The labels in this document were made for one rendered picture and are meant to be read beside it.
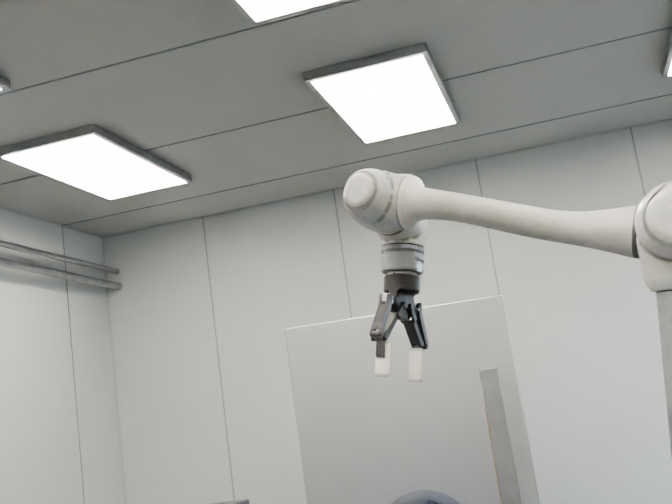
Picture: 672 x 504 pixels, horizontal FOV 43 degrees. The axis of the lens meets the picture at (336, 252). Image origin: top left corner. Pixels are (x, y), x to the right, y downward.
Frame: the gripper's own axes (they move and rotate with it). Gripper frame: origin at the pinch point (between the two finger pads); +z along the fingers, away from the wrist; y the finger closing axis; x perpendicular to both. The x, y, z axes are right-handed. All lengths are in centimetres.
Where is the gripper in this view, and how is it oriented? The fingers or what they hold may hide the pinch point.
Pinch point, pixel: (399, 373)
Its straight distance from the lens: 176.4
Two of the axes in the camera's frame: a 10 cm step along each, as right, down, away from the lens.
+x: -8.3, 0.8, 5.5
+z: -0.4, 9.8, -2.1
